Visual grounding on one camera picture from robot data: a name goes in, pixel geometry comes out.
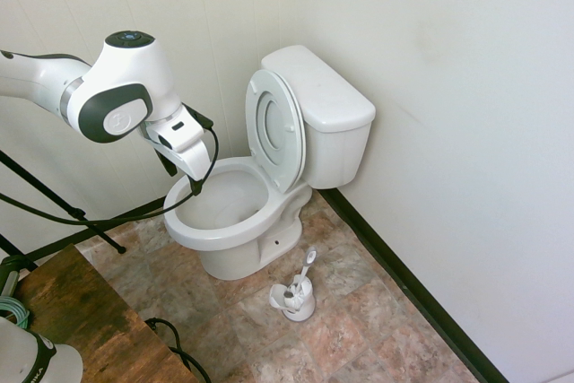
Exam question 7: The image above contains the white toilet seat ring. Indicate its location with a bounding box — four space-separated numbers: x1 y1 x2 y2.
245 67 306 194

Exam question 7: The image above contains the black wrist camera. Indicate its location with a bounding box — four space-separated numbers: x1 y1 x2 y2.
186 104 214 131

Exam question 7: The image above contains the black baseboard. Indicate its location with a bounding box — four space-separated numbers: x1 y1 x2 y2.
24 196 170 267
318 187 510 383

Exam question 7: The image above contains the white toilet tank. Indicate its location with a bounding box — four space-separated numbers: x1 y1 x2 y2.
293 111 373 190

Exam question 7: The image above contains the white toilet seat cover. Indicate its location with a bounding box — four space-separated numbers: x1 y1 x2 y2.
262 71 309 194

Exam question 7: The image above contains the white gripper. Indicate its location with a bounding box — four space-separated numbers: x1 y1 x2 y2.
145 104 212 197

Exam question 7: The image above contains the white toilet tank lid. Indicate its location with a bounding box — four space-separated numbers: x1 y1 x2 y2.
260 45 377 133

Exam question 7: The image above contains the white toilet bowl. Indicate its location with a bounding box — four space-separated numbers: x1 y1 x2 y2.
163 156 315 281

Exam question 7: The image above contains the green coiled cable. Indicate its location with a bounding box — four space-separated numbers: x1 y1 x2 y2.
0 297 30 326

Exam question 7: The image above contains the black camera tripod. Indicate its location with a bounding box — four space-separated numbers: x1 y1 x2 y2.
0 149 127 272

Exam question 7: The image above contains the dark wooden table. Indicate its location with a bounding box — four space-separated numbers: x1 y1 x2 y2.
13 243 198 383

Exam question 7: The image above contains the grey table clamp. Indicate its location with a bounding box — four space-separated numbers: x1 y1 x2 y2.
0 255 22 308

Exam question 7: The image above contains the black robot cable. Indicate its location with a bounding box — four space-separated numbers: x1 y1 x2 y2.
0 120 221 226

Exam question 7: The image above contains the white toilet brush holder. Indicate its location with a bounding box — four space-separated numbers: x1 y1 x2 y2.
268 277 317 322

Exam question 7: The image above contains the white grey toilet brush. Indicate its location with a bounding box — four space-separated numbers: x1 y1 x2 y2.
283 246 319 310

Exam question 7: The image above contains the black power cable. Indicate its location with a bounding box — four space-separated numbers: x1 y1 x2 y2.
143 318 214 383

